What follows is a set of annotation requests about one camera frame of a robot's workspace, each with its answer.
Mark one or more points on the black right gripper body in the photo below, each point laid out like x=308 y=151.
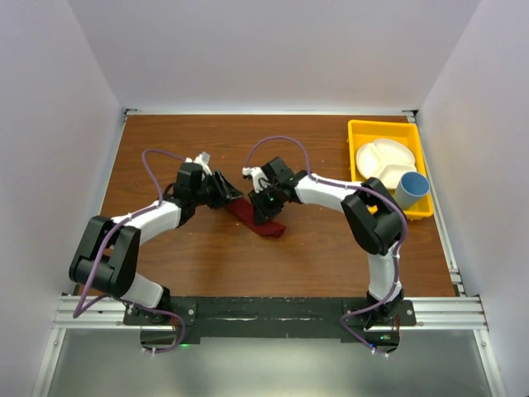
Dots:
x=269 y=202

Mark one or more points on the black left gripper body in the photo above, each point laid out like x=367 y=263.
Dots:
x=212 y=192

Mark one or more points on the dark red cloth napkin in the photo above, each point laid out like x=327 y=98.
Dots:
x=244 y=212

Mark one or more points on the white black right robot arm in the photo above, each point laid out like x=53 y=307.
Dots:
x=376 y=221

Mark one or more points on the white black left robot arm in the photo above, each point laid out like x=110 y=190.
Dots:
x=107 y=255

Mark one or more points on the yellow plastic tray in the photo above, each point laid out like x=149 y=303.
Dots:
x=361 y=132

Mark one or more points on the white divided plate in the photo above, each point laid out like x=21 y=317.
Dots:
x=386 y=160

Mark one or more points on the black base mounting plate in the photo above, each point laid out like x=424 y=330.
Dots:
x=259 y=317

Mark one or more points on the blue plastic cup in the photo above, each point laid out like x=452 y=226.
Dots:
x=412 y=187

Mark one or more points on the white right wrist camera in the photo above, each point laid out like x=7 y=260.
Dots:
x=257 y=177

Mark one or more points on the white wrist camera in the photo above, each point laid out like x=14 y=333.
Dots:
x=202 y=159
x=257 y=177

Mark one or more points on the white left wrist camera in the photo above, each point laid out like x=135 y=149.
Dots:
x=202 y=159

